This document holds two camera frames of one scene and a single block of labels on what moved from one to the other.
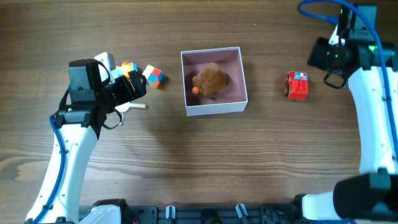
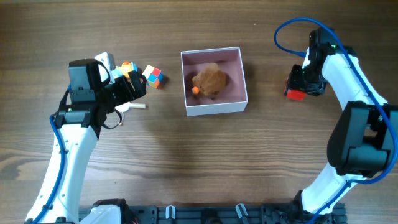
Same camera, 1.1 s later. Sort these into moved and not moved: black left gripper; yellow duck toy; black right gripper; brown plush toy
Moved: black right gripper
Not moved: black left gripper; brown plush toy; yellow duck toy
